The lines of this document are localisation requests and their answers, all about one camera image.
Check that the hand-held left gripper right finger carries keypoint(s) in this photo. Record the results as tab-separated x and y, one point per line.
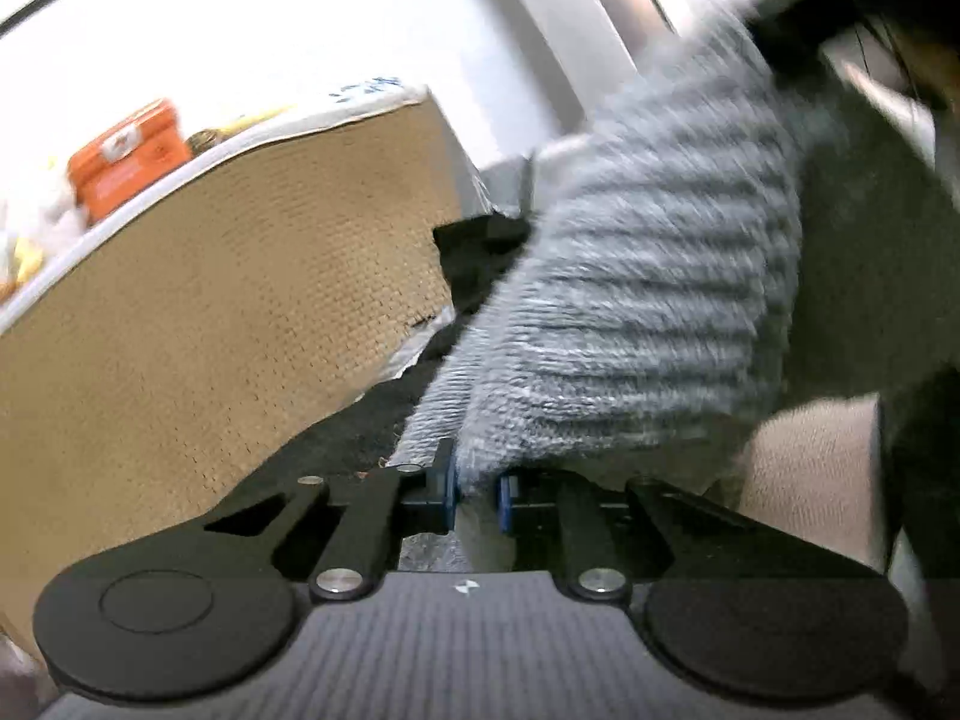
506	502

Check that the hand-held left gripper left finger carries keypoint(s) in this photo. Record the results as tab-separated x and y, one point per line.
448	491

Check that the black and grey knit sweater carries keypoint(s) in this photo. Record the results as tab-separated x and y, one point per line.
637	277

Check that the white standing air conditioner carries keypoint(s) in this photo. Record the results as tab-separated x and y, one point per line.
570	15

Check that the orange first aid box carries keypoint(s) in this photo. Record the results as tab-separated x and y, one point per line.
127	157

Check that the white plush toy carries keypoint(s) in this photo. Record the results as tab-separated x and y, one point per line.
52	217

